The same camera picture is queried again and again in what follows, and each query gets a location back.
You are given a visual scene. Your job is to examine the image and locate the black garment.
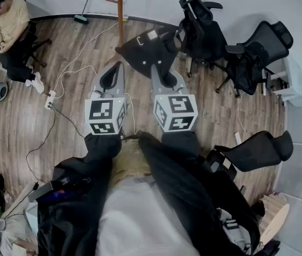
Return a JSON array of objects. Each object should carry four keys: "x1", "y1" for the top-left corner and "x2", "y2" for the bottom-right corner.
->
[{"x1": 115, "y1": 27, "x2": 180, "y2": 80}]

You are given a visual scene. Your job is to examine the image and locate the person's torso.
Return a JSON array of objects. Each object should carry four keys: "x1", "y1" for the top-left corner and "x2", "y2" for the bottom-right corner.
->
[{"x1": 37, "y1": 131, "x2": 261, "y2": 256}]

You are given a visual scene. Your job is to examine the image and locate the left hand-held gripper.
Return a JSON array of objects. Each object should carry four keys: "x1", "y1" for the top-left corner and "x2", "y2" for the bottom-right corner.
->
[{"x1": 84, "y1": 61, "x2": 129, "y2": 136}]

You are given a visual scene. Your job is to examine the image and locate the person's right forearm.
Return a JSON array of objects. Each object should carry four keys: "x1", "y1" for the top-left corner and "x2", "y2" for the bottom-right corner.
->
[{"x1": 161, "y1": 130, "x2": 221, "y2": 181}]

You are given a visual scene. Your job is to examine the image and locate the person's left forearm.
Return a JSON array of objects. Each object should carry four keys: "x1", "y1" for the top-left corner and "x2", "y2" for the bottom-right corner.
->
[{"x1": 53, "y1": 133, "x2": 123, "y2": 186}]

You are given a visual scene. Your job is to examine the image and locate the white desk right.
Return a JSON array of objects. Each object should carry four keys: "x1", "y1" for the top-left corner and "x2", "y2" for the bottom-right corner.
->
[{"x1": 262, "y1": 54, "x2": 302, "y2": 108}]

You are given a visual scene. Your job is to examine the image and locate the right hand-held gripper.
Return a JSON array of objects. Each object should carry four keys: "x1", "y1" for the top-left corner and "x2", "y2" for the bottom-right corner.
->
[{"x1": 150, "y1": 63, "x2": 198, "y2": 133}]

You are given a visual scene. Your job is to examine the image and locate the green broom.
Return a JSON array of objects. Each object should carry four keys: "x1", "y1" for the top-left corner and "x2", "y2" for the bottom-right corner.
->
[{"x1": 73, "y1": 0, "x2": 98, "y2": 26}]

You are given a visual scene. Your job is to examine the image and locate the wooden pole stand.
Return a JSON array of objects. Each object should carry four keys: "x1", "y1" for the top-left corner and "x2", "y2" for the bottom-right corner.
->
[{"x1": 105, "y1": 0, "x2": 128, "y2": 51}]

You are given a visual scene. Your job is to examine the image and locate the grey box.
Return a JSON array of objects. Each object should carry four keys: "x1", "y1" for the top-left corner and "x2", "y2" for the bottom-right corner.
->
[{"x1": 28, "y1": 181, "x2": 55, "y2": 203}]

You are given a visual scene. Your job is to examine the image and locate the light wooden board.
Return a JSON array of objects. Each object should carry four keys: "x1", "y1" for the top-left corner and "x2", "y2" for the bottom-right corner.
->
[{"x1": 260, "y1": 203, "x2": 291, "y2": 248}]

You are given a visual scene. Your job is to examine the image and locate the black cable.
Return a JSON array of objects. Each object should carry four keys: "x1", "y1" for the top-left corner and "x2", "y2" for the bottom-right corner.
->
[{"x1": 25, "y1": 102, "x2": 88, "y2": 188}]

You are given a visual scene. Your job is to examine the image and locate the white cable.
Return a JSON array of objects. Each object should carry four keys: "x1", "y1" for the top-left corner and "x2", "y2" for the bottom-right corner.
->
[
  {"x1": 51, "y1": 21, "x2": 120, "y2": 93},
  {"x1": 233, "y1": 91, "x2": 248, "y2": 145}
]

